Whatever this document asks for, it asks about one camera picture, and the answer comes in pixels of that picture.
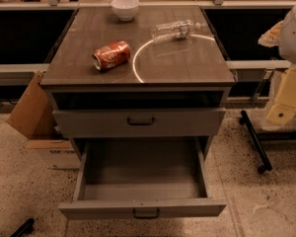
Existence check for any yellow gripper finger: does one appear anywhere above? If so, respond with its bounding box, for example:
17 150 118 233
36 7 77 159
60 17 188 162
258 21 283 47
266 65 296 125

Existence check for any red coke can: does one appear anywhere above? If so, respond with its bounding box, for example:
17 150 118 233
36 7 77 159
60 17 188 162
93 40 130 71

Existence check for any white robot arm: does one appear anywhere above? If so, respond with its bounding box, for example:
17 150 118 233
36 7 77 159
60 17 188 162
258 4 296 125

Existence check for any closed top drawer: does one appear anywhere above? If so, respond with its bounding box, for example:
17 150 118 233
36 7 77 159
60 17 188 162
53 108 225 138

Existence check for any grey drawer cabinet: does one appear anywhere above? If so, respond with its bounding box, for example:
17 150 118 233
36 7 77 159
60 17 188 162
39 5 237 221

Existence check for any open middle drawer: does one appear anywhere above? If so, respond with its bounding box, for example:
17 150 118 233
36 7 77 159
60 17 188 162
59 137 226 220

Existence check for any black chair leg with caster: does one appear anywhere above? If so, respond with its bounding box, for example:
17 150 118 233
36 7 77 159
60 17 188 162
239 111 272 174

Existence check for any clear plastic water bottle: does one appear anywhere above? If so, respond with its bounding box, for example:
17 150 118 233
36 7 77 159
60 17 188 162
151 20 201 42

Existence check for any white bowl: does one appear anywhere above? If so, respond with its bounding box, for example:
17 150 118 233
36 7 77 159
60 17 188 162
111 0 140 21

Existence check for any brown cardboard sheet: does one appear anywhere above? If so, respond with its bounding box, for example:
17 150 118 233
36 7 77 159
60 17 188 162
7 72 55 139

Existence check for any black bar bottom left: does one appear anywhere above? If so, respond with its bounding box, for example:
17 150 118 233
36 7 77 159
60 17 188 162
10 218 35 237

